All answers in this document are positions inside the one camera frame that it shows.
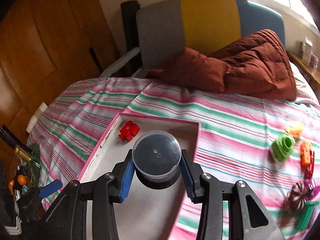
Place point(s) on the red cylindrical toy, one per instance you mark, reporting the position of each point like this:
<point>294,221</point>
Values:
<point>309,169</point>

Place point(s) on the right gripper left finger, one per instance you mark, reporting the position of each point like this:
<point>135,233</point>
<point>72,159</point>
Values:
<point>125,176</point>

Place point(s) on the grey yellow blue headboard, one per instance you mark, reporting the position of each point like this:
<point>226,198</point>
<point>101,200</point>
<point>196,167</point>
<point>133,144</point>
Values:
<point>166,28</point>

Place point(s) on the rust brown quilted blanket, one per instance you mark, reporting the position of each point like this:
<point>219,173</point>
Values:
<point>256,65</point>

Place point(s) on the dark brown flower ornament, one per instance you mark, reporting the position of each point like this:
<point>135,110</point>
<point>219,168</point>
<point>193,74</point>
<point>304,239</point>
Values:
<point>297,197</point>

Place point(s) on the white carton box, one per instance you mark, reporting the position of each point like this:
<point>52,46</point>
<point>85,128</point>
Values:
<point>306,50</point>

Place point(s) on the striped bed cover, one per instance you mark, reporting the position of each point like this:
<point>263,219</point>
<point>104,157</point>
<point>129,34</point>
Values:
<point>235,137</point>

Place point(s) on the green plastic holder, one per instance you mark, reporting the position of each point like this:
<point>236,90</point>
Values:
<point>307,215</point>

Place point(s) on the orange linked cubes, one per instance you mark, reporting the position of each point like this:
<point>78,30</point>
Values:
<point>305,156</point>

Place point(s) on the purple small box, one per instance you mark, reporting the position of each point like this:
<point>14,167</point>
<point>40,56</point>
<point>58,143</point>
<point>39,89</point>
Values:
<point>313,61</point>

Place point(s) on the dark bottle with gold neck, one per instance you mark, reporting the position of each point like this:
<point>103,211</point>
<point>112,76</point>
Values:
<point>21,151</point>

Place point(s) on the magenta plastic cone toy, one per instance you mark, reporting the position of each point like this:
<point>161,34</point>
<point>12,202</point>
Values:
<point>312,188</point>

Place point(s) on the wooden side table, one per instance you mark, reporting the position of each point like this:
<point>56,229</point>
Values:
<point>312,73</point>

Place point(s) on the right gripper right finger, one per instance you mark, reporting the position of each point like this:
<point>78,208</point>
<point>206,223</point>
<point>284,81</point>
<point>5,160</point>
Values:
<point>190,172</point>

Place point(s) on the orange fruit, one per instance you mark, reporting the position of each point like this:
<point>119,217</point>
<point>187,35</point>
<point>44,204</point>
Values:
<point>21,179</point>

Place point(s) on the yellow orange plastic tool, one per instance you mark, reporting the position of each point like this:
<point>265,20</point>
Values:
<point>294,130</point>

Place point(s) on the pink rimmed white tray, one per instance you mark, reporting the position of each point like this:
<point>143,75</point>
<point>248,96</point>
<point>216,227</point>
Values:
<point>151,209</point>

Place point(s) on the red toy block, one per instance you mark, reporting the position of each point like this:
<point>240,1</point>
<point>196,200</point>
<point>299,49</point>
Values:
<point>128,131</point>

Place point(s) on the green plug-in device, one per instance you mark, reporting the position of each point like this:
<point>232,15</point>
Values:
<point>282,148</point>

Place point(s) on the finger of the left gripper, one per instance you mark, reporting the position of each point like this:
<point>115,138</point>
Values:
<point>50,189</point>

